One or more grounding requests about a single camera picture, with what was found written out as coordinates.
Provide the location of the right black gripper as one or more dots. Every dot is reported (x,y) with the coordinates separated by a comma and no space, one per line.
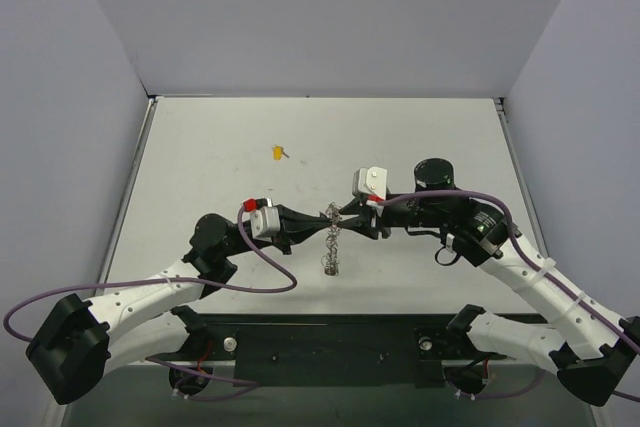
(377,220)

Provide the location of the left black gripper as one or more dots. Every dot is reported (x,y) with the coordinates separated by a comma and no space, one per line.
(284,228)

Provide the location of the metal disc keyring holder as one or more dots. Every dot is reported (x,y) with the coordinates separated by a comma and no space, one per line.
(330,260)

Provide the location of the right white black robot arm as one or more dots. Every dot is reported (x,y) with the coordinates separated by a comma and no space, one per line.
(587,346)

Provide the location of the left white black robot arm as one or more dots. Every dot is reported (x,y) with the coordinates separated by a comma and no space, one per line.
(82,340)

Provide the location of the yellow tagged key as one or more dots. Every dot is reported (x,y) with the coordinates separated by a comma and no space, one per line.
(279,153)

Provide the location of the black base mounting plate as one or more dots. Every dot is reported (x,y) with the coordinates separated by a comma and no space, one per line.
(342,350)

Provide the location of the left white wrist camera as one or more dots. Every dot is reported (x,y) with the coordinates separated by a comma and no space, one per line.
(264,218)

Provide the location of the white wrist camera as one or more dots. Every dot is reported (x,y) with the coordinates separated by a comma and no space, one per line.
(370,182)
(264,218)

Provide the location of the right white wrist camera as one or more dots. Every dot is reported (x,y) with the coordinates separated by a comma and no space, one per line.
(370,182)

